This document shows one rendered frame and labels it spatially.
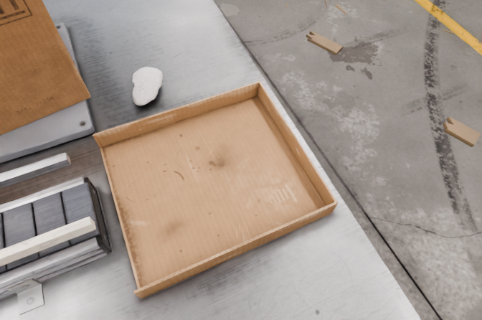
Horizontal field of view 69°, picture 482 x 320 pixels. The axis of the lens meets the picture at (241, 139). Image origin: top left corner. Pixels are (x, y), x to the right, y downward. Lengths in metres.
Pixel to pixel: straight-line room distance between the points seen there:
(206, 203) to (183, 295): 0.13
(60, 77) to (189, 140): 0.23
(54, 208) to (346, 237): 0.42
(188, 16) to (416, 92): 1.43
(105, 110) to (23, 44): 0.18
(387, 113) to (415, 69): 0.38
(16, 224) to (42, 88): 0.22
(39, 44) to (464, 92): 1.95
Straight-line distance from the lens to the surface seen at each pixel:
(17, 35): 0.58
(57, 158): 0.48
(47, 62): 0.62
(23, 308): 0.58
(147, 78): 0.67
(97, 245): 0.51
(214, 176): 0.57
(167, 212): 0.55
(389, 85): 1.99
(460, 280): 1.61
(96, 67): 0.77
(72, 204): 0.54
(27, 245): 0.50
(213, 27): 0.81
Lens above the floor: 1.34
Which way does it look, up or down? 56 degrees down
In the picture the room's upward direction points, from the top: 3 degrees clockwise
